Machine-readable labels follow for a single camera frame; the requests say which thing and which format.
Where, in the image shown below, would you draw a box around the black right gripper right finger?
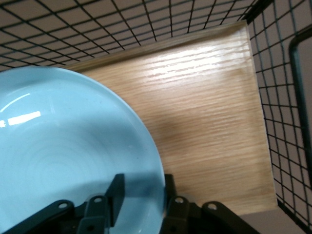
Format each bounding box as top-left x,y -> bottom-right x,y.
162,173 -> 193,234

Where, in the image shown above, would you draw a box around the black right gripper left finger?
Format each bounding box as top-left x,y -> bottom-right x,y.
78,173 -> 125,234

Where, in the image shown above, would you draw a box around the light blue plate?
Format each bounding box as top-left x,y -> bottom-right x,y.
0,67 -> 169,234

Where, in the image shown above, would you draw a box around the wooden shelf board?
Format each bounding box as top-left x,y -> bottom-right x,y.
65,20 -> 279,213

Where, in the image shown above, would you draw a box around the black wire rack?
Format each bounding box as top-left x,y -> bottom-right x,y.
0,0 -> 312,234

